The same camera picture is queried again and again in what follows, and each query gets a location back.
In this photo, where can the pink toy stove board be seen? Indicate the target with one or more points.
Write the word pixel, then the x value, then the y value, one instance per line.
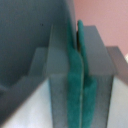
pixel 109 16

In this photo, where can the gripper grey left finger with green pad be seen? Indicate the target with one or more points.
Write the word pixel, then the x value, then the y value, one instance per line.
pixel 61 80

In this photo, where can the gripper grey right finger with green pad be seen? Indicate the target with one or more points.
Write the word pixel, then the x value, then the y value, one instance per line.
pixel 99 71

